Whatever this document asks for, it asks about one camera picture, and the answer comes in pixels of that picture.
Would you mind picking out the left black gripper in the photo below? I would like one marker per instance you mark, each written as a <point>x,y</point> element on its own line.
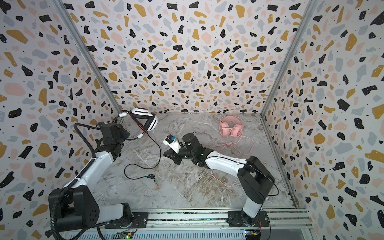
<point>124,133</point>

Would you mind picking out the green circuit board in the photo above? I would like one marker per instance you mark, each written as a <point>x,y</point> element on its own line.
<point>123,235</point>

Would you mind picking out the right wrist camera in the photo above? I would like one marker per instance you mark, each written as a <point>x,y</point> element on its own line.
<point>173,143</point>

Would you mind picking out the pink headphones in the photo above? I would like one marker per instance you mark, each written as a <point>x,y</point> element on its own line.
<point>231,126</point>

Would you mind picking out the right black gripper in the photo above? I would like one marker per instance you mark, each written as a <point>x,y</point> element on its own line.
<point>180,151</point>

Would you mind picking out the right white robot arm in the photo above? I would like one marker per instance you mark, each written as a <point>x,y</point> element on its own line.
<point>255,179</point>

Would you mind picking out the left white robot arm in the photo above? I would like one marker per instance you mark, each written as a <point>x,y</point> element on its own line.
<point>74,207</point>

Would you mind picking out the white black headphones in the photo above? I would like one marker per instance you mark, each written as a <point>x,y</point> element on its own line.
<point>146,120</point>

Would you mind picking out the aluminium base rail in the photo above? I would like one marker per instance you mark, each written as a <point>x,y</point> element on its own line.
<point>212,224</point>

